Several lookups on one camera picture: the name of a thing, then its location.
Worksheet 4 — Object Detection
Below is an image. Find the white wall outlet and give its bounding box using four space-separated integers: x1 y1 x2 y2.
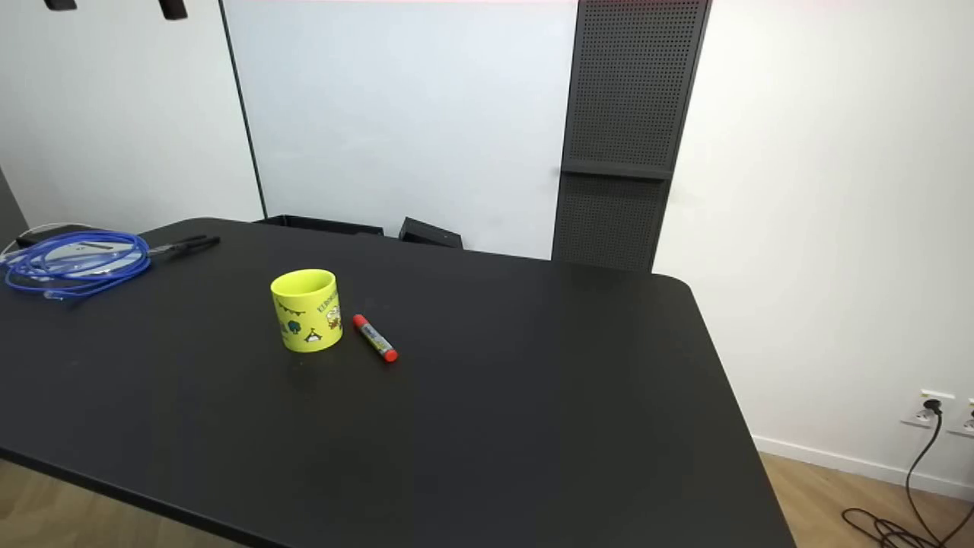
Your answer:
917 386 958 430

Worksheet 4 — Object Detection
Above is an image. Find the orange capped marker pen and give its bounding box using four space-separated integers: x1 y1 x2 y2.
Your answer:
351 312 403 367

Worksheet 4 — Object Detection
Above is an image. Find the black power cable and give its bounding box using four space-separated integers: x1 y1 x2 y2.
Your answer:
838 399 974 548

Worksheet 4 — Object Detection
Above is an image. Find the black perforated pillar panel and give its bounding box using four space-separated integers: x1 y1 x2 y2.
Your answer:
547 0 715 277

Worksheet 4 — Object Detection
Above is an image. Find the blue coiled network cable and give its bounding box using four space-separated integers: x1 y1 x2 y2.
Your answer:
0 227 155 307

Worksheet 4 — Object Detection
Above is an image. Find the yellow mug with face print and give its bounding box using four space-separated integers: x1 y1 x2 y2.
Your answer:
268 266 348 358

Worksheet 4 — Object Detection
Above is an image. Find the white whiteboard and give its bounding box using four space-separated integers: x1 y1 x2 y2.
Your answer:
219 0 582 262

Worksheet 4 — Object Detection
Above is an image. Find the dark grey panel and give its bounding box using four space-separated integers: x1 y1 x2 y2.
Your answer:
0 168 30 250

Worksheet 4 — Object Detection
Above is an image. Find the small black box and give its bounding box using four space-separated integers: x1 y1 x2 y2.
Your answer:
394 214 466 252

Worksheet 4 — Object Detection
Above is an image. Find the white baseboard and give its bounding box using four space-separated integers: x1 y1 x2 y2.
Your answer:
756 434 974 504

